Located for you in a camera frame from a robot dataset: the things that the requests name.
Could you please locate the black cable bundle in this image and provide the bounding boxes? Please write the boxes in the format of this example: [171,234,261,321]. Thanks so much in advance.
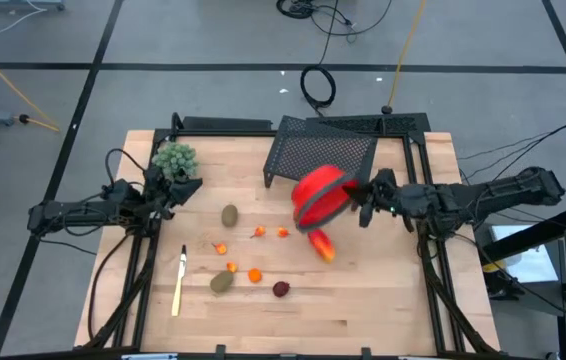
[276,0,394,37]

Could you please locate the potted green succulent plant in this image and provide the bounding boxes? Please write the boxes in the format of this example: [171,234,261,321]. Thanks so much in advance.
[151,141,199,182]

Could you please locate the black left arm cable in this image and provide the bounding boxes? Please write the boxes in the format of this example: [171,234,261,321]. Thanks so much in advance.
[104,147,147,189]

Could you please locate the black aluminium table frame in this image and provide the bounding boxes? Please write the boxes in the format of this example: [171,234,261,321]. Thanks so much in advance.
[73,112,502,360]

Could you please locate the brown-green kiwi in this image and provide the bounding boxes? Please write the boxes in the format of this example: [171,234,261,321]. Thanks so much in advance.
[209,270,235,294]
[220,203,240,229]

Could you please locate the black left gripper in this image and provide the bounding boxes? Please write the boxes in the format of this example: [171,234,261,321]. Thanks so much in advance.
[142,167,203,221]

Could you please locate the black perforated metal shelf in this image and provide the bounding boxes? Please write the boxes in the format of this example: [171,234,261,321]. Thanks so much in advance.
[262,115,379,190]

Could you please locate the white floor cable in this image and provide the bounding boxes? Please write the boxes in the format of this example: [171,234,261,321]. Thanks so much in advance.
[0,0,47,49]

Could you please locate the black coiled cable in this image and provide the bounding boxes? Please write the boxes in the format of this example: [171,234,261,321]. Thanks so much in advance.
[299,0,338,112]

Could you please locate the black perforated metal plate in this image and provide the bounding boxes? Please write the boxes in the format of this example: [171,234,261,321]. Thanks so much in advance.
[305,112,432,147]

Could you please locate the yellow cable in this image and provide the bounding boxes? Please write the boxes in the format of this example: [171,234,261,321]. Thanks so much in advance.
[0,37,62,134]
[385,0,428,115]

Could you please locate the silver metal bracket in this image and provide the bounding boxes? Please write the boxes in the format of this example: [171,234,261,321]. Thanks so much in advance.
[121,352,179,360]

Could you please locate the black power cable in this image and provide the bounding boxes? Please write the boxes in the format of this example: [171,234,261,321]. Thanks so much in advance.
[86,232,134,341]

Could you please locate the red collapsible colander bowl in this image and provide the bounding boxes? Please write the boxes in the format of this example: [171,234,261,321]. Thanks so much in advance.
[290,164,359,234]

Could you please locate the knife with cream handle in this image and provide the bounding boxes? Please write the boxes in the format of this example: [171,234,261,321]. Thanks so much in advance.
[170,244,188,318]

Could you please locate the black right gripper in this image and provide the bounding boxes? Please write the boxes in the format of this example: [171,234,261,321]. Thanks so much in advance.
[345,168,402,229]

